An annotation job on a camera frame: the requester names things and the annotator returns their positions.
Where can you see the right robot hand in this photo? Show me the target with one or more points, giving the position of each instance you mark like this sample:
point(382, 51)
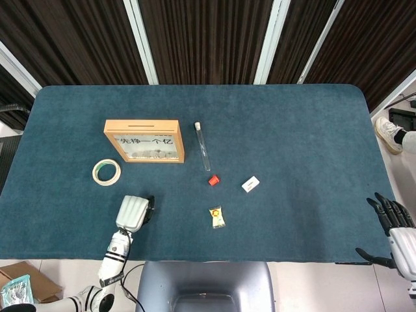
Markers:
point(404, 247)

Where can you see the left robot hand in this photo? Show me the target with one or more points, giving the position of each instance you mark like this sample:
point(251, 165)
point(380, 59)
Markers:
point(131, 213)

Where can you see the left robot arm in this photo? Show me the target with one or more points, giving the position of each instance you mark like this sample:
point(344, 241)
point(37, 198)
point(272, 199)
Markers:
point(113, 263)

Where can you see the pile of silver coins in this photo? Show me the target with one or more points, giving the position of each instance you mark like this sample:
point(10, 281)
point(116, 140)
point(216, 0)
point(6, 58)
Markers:
point(152, 153)

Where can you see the white tape roll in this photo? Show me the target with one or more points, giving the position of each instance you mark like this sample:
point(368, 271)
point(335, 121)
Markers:
point(96, 177)

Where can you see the yellow snack packet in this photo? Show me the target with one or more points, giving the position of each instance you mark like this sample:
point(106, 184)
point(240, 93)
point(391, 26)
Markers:
point(217, 219)

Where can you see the red plastic cap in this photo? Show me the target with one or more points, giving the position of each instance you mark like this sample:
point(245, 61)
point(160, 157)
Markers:
point(214, 180)

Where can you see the clear glass test tube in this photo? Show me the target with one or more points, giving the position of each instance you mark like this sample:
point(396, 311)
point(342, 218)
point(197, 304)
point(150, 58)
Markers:
point(202, 146)

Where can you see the grey chair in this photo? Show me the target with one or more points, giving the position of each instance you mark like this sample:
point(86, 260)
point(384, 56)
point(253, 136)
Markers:
point(204, 279)

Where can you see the person's lower leg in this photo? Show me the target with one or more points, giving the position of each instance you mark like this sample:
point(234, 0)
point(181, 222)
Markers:
point(408, 139)

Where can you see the cardboard box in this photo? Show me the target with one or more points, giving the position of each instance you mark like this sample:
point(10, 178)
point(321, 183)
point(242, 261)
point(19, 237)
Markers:
point(42, 279)

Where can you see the white sneaker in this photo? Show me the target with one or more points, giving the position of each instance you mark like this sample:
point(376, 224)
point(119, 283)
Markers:
point(386, 133)

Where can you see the small white box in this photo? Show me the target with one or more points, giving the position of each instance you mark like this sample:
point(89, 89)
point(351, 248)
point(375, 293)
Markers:
point(250, 184)

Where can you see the black floor device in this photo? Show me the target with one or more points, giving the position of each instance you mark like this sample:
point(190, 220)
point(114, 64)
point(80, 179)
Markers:
point(404, 115)

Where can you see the teal plastic bag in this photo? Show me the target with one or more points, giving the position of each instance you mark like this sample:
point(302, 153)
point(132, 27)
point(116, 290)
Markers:
point(14, 291)

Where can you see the blue felt table cover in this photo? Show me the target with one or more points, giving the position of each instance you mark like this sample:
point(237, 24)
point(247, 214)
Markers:
point(292, 130)

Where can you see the wooden frame coin bank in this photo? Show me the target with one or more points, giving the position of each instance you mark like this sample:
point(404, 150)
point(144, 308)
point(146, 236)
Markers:
point(143, 126)

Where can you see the white partition post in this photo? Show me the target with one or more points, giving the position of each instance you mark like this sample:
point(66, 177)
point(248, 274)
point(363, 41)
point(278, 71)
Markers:
point(320, 42)
point(139, 42)
point(269, 42)
point(395, 94)
point(19, 70)

